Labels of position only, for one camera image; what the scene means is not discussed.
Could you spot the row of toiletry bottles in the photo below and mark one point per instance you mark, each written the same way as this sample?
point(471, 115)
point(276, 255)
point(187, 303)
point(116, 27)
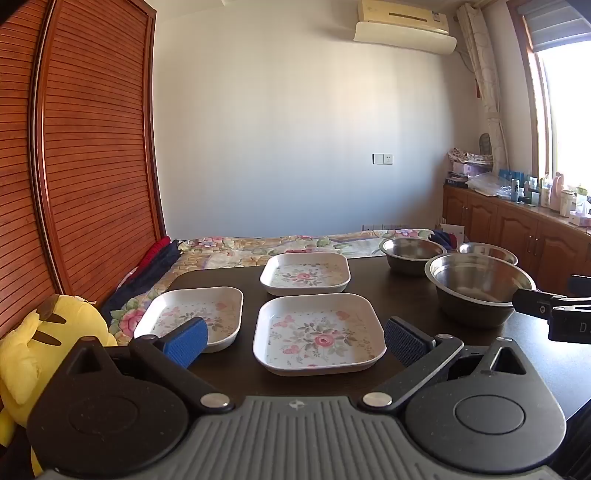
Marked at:
point(547, 189)

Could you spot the wooden louvred wardrobe door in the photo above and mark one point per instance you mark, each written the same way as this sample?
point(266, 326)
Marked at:
point(16, 161)
point(97, 138)

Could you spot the red cloth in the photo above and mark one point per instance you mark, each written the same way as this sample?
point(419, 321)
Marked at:
point(154, 251)

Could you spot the red hanging tassel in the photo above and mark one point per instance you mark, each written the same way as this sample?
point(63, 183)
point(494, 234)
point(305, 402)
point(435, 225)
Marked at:
point(476, 87)

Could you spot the white wall socket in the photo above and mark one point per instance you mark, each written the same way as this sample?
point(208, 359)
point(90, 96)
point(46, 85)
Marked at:
point(388, 158)

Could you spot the patterned cream curtain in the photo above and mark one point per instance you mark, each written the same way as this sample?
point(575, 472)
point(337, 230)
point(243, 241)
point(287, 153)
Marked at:
point(485, 69)

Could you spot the wooden cabinet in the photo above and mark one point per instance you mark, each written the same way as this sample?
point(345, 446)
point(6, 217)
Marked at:
point(508, 230)

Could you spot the clear plastic bag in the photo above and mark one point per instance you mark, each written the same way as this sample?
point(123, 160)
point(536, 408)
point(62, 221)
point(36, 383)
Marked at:
point(487, 184)

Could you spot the grey roller blind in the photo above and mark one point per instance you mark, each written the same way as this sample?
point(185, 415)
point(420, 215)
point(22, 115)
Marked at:
point(554, 23)

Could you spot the large steel bowl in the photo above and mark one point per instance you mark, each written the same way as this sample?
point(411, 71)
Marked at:
point(475, 281)

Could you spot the pile of floral boxes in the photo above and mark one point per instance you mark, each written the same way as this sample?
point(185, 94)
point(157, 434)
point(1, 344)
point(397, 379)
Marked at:
point(468, 161)

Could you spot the wooden framed window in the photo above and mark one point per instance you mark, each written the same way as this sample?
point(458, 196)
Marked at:
point(568, 115)

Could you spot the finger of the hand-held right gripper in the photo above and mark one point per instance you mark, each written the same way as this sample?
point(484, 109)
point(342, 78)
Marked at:
point(581, 285)
point(535, 302)

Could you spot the white wall switch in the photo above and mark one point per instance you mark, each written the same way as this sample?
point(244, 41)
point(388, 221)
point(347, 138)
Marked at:
point(377, 158)

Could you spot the floral bed blanket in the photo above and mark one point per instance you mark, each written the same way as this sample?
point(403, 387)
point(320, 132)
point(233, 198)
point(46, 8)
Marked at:
point(231, 244)

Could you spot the medium steel bowl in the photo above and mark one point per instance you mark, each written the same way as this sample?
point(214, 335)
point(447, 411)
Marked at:
point(489, 253)

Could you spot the yellow cloth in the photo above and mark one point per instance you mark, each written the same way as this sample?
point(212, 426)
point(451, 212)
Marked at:
point(32, 355)

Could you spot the floral square plate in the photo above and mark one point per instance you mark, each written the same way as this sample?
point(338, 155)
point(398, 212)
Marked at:
point(304, 277)
point(318, 337)
point(184, 309)

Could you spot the white paper card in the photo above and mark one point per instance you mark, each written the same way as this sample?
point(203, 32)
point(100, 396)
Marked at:
point(455, 233)

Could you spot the woven hand fan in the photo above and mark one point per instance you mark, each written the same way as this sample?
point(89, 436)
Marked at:
point(485, 144)

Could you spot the small steel bowl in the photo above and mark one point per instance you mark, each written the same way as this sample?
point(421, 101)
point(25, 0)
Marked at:
point(411, 251)

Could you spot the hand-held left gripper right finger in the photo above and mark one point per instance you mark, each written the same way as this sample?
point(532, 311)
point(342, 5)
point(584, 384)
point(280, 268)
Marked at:
point(406, 344)

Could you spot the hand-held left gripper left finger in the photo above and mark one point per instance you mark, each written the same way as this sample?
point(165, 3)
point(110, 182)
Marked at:
point(187, 341)

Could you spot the white air conditioner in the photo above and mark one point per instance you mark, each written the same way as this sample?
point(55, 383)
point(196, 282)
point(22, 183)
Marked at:
point(401, 14)

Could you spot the pink tissue box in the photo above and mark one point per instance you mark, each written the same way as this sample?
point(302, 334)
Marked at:
point(581, 218)

